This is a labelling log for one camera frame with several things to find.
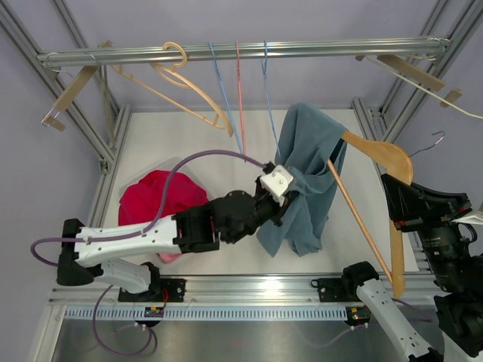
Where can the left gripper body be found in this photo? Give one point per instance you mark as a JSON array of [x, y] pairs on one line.
[[266, 209]]

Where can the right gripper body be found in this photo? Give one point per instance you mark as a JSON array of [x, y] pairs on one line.
[[445, 243]]

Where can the grey blue t shirt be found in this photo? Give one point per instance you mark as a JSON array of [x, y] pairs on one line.
[[308, 139]]

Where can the beige plastic hanger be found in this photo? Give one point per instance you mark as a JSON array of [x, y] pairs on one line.
[[171, 75]]

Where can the pink wire hanger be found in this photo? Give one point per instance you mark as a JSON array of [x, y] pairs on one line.
[[240, 101]]

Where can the light blue wire hanger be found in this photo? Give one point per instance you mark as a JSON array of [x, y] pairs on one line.
[[225, 98]]

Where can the light pink t shirt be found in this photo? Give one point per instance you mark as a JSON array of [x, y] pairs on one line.
[[168, 258]]

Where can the red t shirt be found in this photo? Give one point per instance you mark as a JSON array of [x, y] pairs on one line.
[[141, 201]]

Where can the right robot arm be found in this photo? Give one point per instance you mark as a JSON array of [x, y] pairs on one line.
[[459, 313]]

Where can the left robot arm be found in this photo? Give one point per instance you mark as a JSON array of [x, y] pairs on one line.
[[95, 254]]

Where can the right wooden clip hanger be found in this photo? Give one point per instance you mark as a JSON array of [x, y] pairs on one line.
[[418, 78]]

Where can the wooden clip hanger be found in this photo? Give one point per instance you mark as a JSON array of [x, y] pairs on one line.
[[418, 78], [67, 97]]

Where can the left wooden clip hanger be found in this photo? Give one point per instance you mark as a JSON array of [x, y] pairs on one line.
[[67, 97]]

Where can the white laundry basket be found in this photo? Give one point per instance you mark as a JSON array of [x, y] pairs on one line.
[[163, 164]]

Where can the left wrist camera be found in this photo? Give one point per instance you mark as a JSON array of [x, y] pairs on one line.
[[277, 183]]

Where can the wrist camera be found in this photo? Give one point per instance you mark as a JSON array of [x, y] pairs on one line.
[[277, 183], [474, 217]]

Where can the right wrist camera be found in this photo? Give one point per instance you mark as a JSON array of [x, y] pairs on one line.
[[474, 217]]

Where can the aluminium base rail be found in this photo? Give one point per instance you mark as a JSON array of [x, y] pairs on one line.
[[250, 290]]

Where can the white slotted cable duct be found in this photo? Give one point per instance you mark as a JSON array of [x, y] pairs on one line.
[[207, 313]]

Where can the metal hanging rail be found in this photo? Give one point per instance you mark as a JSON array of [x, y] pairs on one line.
[[425, 46]]

